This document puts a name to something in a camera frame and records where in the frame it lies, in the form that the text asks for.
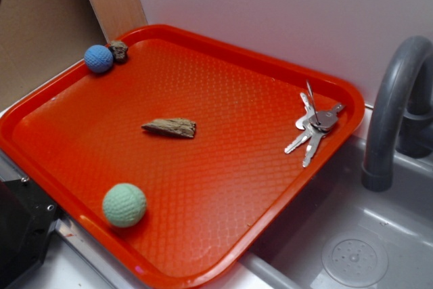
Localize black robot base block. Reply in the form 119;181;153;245
1;177;60;288

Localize brown wood piece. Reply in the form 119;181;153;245
141;118;196;139

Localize red plastic tray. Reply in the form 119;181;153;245
1;25;364;288

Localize silver key bunch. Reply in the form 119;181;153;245
284;80;345;168

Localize green textured ball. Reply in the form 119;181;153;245
102;183;147;228

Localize small brown rock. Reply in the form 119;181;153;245
108;40;129;64

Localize blue textured ball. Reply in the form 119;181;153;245
84;45;114;73

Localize grey toy sink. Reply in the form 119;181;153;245
236;135;433;289

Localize grey toy faucet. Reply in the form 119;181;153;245
361;36;432;192

